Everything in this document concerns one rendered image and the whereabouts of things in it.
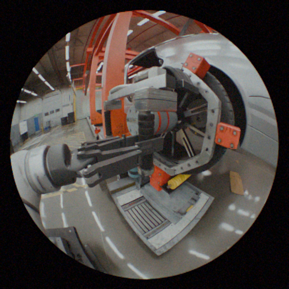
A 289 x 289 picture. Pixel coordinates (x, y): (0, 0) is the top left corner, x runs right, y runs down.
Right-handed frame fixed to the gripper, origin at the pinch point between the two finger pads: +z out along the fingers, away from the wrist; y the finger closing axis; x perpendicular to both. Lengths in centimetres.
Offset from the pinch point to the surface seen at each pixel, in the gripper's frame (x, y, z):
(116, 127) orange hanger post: -8, -58, 13
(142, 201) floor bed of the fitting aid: -76, -30, 19
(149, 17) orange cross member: 178, -64, 54
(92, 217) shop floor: -83, -38, -36
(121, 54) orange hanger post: 59, -58, 16
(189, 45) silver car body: 69, -16, 56
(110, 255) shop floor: -83, 7, -37
